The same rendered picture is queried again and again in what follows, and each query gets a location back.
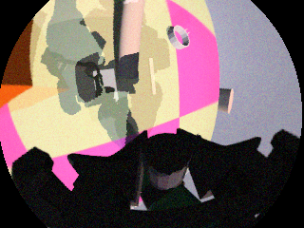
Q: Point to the green post with cap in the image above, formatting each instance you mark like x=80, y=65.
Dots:
x=174, y=199

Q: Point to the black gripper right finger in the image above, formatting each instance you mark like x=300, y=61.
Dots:
x=211, y=161

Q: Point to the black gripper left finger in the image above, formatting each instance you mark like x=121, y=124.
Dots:
x=125, y=167

